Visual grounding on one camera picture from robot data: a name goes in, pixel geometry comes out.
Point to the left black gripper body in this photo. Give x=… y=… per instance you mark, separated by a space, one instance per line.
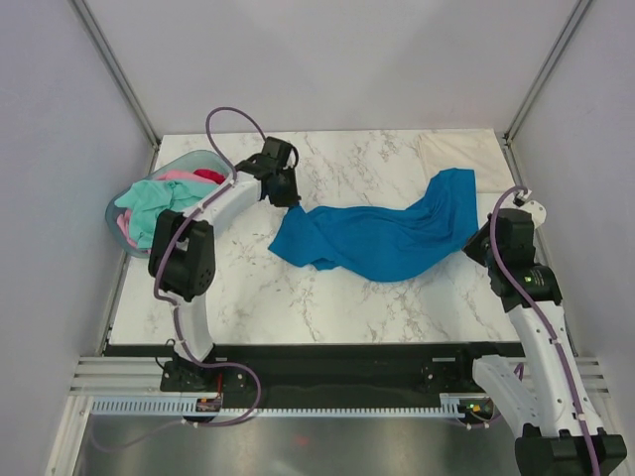
x=287 y=190

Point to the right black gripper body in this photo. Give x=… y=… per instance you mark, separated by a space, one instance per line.
x=479 y=246

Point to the blue t-shirt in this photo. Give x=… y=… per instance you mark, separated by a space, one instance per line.
x=382 y=244

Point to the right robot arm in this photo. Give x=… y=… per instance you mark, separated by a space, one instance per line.
x=557 y=429

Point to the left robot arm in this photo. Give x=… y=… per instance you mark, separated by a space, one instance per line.
x=183 y=261

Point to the red t-shirt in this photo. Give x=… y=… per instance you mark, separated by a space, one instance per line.
x=208 y=175

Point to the folded cream t-shirt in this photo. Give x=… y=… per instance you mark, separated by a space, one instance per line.
x=473 y=149

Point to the grey plastic laundry basket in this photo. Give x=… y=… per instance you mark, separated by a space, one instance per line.
x=191 y=161

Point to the teal t-shirt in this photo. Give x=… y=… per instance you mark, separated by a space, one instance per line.
x=147 y=199

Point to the pink t-shirt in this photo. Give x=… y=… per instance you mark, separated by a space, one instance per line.
x=123 y=218

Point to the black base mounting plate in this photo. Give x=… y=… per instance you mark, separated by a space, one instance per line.
x=335 y=376

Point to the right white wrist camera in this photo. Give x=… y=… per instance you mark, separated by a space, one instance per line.
x=523 y=200

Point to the right aluminium frame post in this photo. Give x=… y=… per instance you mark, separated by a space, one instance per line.
x=556 y=52

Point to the aluminium frame post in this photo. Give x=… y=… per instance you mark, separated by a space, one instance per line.
x=556 y=52
x=98 y=38

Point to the white slotted cable duct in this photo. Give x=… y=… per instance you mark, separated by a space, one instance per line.
x=190 y=406

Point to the aluminium rail profile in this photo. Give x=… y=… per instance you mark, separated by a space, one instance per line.
x=116 y=376

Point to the left aluminium frame post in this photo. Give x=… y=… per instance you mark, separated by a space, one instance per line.
x=98 y=38

